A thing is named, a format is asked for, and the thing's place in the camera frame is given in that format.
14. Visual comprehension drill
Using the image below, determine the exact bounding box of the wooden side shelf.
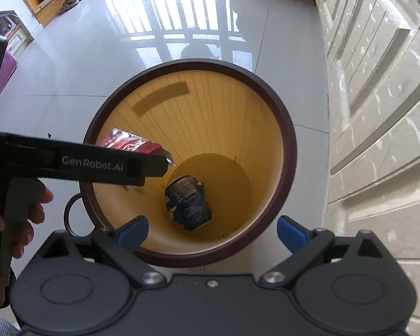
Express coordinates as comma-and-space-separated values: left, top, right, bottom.
0, 10, 34, 57

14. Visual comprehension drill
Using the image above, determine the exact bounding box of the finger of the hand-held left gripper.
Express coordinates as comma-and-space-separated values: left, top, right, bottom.
128, 152, 169, 187

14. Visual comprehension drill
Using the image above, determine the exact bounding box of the purple cloth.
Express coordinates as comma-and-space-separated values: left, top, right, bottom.
0, 51, 18, 109

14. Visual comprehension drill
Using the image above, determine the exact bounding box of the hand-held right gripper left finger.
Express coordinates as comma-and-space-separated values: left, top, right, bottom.
38, 216, 167, 289

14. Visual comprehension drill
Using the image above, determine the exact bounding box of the yellow trash bin dark rim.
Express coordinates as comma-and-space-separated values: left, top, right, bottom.
64, 59, 298, 268

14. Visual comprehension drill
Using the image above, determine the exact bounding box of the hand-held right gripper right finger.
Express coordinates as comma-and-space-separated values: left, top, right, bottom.
259, 216, 387, 289

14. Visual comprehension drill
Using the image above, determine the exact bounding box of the person's left hand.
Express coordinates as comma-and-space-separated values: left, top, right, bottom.
0, 187, 54, 253

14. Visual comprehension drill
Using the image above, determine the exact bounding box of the dark blue crumpled packet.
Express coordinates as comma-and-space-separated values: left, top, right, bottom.
164, 176, 213, 232

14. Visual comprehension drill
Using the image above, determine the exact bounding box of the red foil snack wrapper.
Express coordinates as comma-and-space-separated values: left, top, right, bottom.
99, 128, 177, 167

